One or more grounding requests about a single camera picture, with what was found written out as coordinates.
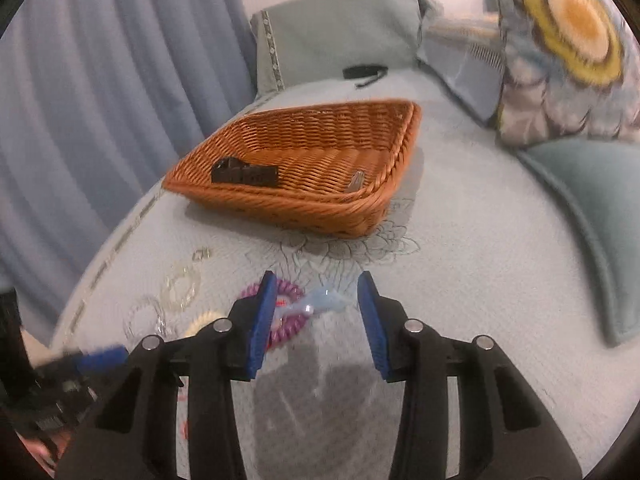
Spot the large floral pillow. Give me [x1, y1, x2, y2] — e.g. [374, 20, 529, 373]
[497, 0, 639, 148]

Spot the black strap on bed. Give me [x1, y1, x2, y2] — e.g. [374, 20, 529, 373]
[342, 63, 390, 89]

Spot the purple spiral hair tie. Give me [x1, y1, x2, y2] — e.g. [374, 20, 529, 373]
[240, 277, 307, 352]

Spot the teal cushion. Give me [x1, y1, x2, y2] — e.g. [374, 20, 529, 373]
[515, 138, 639, 346]

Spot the blue curtain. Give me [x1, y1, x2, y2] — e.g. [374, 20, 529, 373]
[1, 0, 255, 318]

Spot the brown wicker basket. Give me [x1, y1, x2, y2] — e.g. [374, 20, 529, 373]
[163, 99, 422, 238]

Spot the striped blue pillow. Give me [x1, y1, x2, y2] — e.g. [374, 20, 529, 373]
[416, 13, 506, 124]

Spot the cream spiral hair tie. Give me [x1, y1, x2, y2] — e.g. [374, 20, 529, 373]
[182, 310, 229, 338]

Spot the clear bead bracelet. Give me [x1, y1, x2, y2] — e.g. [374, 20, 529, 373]
[121, 294, 172, 348]

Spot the teal headboard cover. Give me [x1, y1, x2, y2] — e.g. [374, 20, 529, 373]
[250, 0, 442, 96]

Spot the black wrist watch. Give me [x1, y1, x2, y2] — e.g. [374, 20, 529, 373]
[210, 157, 279, 188]

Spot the light blue hair clip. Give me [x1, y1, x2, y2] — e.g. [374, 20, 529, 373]
[277, 288, 349, 318]

